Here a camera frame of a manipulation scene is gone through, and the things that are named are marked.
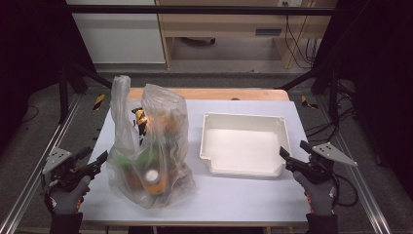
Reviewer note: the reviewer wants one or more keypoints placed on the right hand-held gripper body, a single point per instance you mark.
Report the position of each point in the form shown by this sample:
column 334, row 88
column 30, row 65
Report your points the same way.
column 319, row 169

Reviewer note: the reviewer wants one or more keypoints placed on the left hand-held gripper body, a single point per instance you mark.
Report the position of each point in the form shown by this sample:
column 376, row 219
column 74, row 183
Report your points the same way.
column 56, row 159

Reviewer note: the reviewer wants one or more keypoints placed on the green seaweed snack packet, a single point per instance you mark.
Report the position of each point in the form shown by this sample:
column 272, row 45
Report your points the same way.
column 121, row 161

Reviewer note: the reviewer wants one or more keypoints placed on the white plastic tray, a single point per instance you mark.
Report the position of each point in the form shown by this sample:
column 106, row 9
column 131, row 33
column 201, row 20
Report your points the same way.
column 243, row 146

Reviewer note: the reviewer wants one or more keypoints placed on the black yellow snack bag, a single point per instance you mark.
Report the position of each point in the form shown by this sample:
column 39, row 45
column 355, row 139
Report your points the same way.
column 140, row 120

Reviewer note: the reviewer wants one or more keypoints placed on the clear plastic bag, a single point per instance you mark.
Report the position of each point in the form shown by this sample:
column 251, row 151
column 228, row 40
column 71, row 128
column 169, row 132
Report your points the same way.
column 175, row 97

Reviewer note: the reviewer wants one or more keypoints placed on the person's right hand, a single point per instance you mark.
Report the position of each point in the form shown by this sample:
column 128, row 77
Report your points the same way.
column 319, row 198

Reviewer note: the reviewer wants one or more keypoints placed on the person's left hand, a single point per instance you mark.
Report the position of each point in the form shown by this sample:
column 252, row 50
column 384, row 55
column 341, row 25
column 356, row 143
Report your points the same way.
column 66, row 200

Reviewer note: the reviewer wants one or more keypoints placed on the yellow black tape piece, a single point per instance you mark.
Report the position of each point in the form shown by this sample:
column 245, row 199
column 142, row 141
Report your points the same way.
column 99, row 102
column 307, row 103

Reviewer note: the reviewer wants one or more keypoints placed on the black curtain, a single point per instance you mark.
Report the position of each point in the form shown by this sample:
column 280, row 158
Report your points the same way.
column 29, row 48
column 380, row 65

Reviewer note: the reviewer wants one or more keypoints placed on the white cabinet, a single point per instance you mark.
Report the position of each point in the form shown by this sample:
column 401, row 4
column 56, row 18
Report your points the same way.
column 120, row 39

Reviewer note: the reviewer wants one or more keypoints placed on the light wooden desk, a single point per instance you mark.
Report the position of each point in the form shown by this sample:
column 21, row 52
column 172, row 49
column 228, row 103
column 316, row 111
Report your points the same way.
column 220, row 24

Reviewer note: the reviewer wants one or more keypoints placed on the aluminium rail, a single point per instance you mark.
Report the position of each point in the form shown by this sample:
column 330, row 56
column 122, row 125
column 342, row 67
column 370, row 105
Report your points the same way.
column 39, row 169
column 360, row 182

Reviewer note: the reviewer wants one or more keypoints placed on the black frame strut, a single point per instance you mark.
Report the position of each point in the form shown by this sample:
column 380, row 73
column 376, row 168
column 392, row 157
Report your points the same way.
column 92, row 76
column 305, row 78

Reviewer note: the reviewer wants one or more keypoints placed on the black horizontal frame bar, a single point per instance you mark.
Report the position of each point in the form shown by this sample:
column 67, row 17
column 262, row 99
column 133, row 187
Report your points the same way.
column 195, row 9

